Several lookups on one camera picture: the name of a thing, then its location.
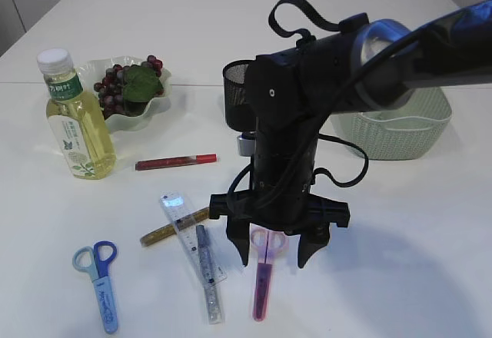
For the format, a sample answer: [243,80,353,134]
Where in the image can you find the clear plastic ruler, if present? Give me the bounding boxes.
[160,191,227,286]

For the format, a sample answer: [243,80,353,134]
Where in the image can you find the light green wavy plate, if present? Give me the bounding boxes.
[75,55,171,132]

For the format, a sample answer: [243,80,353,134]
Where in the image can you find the dark red grape bunch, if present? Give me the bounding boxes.
[93,55,164,119]

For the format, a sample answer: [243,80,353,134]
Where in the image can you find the black mesh pen holder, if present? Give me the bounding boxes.
[222,60,256,132]

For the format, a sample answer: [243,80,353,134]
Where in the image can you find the light green woven basket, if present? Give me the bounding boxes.
[330,88,452,161]

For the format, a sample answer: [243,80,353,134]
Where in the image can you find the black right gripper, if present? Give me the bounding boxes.
[209,122,351,269]

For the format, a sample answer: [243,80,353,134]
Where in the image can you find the blue scissors with sheath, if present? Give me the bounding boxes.
[72,240,119,334]

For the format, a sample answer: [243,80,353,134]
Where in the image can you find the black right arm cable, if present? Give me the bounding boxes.
[226,18,435,216]

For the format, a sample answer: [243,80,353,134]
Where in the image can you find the gold marker pen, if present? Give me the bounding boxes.
[140,207,209,247]

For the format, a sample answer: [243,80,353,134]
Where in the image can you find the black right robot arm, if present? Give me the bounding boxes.
[209,0,491,267]

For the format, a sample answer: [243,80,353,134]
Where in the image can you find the silver glitter pen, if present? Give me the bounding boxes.
[195,224,223,325]

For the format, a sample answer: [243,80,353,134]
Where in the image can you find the pink scissors with sheath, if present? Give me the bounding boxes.
[250,227,288,322]

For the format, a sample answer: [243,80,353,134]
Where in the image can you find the green tea bottle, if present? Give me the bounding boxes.
[36,48,116,180]

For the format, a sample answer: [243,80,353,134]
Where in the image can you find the red marker pen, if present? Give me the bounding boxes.
[135,154,218,171]

